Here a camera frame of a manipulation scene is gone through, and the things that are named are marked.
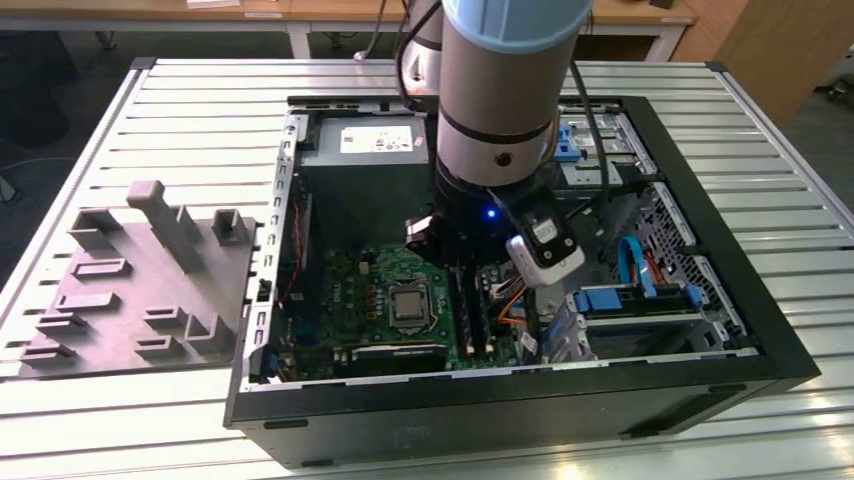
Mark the blue plastic drive bracket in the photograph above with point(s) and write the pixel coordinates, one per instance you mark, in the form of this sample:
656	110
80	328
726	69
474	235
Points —
566	145

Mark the black graphics card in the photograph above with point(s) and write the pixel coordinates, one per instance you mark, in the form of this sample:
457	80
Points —
401	352

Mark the black chair base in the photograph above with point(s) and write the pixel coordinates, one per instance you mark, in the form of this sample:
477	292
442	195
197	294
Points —
842	90

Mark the blue VGA port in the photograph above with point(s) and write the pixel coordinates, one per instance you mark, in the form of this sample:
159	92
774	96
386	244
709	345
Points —
271	364

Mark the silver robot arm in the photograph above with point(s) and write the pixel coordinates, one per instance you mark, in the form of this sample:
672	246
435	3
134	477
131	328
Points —
494	100

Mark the hard disk in blue carrier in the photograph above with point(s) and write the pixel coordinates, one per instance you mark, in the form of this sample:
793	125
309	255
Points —
601	300

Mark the grey power supply unit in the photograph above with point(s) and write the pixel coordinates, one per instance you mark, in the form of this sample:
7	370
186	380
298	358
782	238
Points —
361	200

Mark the wooden cabinet panel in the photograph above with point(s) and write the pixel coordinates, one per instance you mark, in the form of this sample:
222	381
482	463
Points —
774	50

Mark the small white box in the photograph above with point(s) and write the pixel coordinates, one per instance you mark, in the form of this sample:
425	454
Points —
213	4

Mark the silver CPU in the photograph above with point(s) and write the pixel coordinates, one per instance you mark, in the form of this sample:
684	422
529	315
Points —
410	306

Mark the blue empty disk carrier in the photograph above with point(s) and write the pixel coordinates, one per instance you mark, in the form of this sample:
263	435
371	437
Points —
554	340

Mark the white four-pin power socket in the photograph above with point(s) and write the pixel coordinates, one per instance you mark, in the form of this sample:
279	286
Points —
363	266

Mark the CPU socket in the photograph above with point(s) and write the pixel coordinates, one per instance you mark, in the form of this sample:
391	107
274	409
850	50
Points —
409	286

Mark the green motherboard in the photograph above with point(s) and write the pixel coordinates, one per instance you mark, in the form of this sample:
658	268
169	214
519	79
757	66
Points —
347	280

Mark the black PC case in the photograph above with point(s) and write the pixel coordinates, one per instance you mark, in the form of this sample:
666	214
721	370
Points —
467	425

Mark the metal drive cage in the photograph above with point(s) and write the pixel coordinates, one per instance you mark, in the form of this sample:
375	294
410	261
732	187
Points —
584	175

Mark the grey parts rack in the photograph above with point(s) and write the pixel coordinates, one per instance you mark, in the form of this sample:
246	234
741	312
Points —
154	280

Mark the metal disk bay cage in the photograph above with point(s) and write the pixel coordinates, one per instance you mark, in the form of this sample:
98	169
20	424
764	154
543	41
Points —
641	320

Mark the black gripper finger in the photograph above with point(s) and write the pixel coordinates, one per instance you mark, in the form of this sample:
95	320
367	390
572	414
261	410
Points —
419	232

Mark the wooden desk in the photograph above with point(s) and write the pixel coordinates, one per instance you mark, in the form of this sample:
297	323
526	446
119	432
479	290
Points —
134	12

